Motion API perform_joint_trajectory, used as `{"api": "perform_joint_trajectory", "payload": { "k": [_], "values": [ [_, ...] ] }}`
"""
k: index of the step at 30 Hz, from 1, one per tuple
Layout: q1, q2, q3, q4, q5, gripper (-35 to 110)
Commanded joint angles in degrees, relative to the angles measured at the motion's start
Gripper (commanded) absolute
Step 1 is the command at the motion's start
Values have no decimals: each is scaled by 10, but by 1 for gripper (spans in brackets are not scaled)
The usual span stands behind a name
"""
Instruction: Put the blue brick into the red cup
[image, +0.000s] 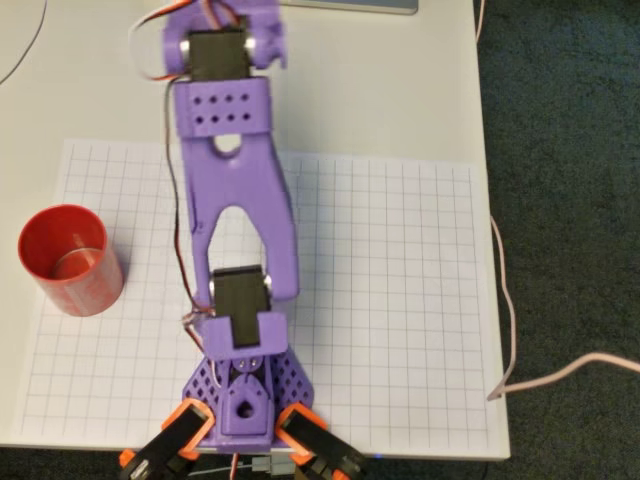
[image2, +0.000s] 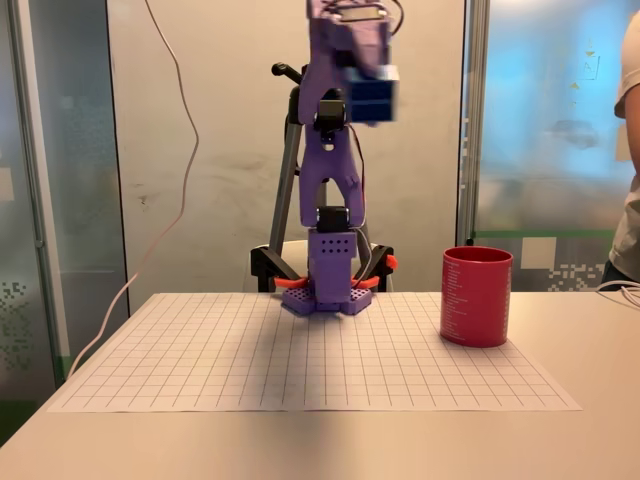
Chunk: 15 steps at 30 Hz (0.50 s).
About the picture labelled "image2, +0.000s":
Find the blue brick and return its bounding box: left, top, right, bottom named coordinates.
left=343, top=64, right=402, bottom=124

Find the red cup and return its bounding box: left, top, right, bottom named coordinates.
left=439, top=245, right=515, bottom=349

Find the grey black tripod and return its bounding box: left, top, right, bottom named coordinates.
left=269, top=62, right=374, bottom=296

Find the black orange clamp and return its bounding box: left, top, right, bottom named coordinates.
left=349, top=243, right=400, bottom=294
left=249, top=244, right=309, bottom=294

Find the person in beige shirt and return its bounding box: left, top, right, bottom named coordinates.
left=599, top=9, right=640, bottom=291

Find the white grid paper sheet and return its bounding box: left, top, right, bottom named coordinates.
left=47, top=292, right=584, bottom=414

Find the grey metal frame post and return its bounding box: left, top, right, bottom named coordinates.
left=7, top=0, right=71, bottom=381
left=455, top=0, right=491, bottom=246

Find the pink cable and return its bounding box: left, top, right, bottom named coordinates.
left=66, top=0, right=201, bottom=379

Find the white cable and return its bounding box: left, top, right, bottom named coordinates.
left=597, top=279, right=640, bottom=307

